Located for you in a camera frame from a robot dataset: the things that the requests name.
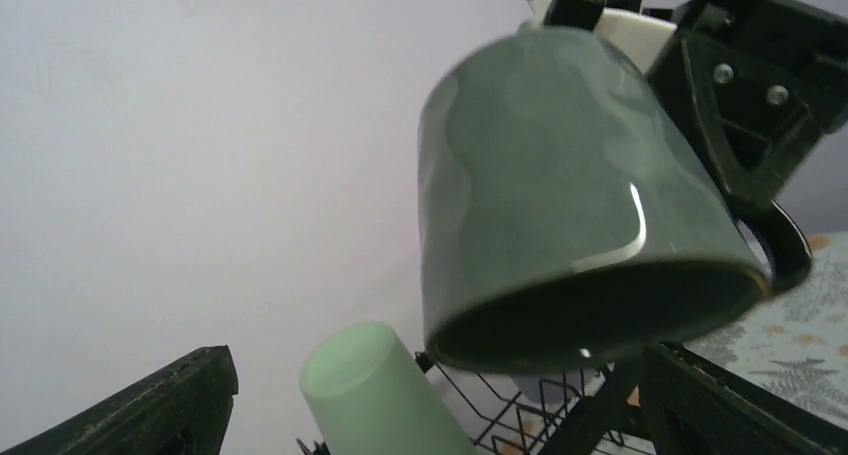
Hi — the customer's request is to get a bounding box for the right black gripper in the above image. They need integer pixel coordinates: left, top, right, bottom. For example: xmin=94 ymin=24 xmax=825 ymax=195
xmin=543 ymin=0 xmax=848 ymax=215

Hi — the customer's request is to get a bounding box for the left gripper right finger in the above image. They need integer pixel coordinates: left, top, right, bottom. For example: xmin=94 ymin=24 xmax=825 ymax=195
xmin=541 ymin=344 xmax=847 ymax=454

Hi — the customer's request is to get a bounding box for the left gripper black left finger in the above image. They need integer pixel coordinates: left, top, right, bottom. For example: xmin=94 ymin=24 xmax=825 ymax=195
xmin=5 ymin=345 xmax=238 ymax=454

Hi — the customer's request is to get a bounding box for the dark green ceramic mug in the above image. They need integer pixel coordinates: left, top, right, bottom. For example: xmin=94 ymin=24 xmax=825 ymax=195
xmin=418 ymin=28 xmax=811 ymax=375

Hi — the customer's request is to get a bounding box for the floral patterned table mat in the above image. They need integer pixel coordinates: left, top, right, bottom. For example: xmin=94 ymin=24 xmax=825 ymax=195
xmin=496 ymin=232 xmax=847 ymax=454

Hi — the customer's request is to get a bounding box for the mint green plastic tumbler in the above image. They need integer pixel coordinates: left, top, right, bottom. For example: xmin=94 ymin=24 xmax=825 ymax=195
xmin=299 ymin=322 xmax=476 ymax=455

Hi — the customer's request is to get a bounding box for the black wire dish rack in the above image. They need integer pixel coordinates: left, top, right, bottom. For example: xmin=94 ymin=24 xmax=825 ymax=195
xmin=294 ymin=342 xmax=848 ymax=455

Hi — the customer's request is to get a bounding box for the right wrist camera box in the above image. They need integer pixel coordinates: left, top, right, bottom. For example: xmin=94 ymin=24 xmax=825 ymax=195
xmin=525 ymin=0 xmax=677 ymax=72

